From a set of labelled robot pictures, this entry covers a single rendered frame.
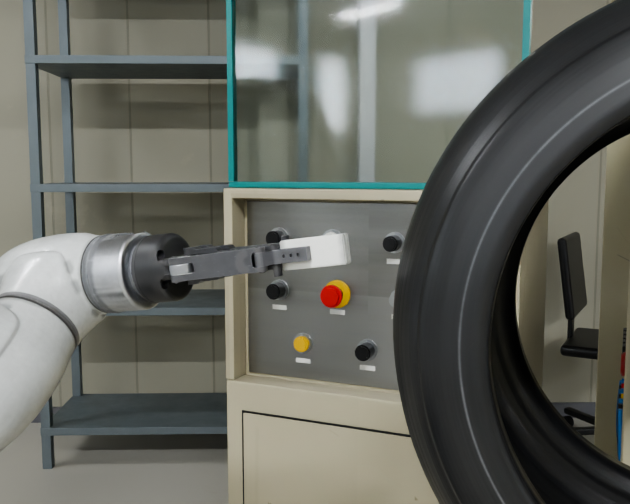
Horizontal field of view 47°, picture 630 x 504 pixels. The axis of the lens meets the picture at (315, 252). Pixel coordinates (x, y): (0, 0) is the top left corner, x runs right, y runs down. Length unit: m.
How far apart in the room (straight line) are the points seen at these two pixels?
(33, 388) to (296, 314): 0.70
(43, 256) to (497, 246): 0.52
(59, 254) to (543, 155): 0.54
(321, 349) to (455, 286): 0.85
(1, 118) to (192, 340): 1.47
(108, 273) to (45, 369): 0.12
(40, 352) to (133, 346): 3.13
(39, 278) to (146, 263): 0.12
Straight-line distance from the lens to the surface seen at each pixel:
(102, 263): 0.81
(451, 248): 0.55
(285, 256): 0.72
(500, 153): 0.54
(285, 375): 1.43
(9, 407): 0.77
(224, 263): 0.72
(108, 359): 3.96
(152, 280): 0.78
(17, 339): 0.79
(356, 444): 1.35
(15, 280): 0.85
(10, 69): 4.01
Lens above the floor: 1.30
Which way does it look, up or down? 6 degrees down
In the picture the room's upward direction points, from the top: straight up
